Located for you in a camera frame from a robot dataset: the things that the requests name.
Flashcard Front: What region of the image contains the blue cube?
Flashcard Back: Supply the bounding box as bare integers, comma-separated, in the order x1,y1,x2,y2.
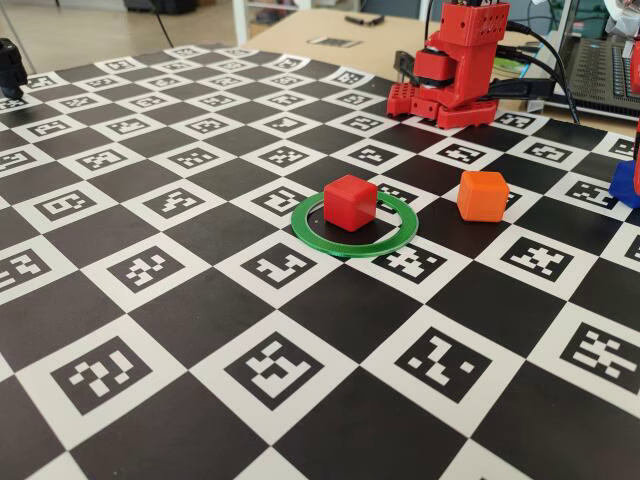
608,162,640,209

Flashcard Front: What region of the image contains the black laptop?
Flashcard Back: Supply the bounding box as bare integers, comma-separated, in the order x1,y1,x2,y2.
549,0,640,122

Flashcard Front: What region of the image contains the red gripper finger with black pad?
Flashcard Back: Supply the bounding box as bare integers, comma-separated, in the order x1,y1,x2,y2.
631,115,640,201

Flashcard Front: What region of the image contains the red cube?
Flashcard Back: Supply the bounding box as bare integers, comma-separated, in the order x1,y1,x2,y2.
323,174,378,232

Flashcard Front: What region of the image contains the black clamp stand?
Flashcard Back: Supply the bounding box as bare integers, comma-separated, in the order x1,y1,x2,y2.
0,37,30,100

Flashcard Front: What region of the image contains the black power cable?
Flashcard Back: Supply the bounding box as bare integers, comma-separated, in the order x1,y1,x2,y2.
499,20,584,125

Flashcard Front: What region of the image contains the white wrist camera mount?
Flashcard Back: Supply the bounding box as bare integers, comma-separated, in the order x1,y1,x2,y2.
604,0,640,40

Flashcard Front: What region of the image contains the orange cube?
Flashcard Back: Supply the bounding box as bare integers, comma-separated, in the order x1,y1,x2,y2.
456,170,510,223

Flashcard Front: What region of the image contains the thick black plug cable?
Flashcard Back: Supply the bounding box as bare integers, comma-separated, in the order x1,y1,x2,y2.
487,77,556,104

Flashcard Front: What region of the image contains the white furniture frame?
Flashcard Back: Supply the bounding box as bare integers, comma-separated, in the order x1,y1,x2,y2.
231,0,301,47

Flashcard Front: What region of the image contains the green white packet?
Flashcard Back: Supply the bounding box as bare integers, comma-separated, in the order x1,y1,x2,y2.
492,54,534,79

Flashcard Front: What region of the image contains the green flat ring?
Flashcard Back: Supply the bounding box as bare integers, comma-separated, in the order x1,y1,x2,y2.
290,192,419,259

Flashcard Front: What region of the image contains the black white marker checkerboard mat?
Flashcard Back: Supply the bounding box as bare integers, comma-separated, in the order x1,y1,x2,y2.
0,43,640,480

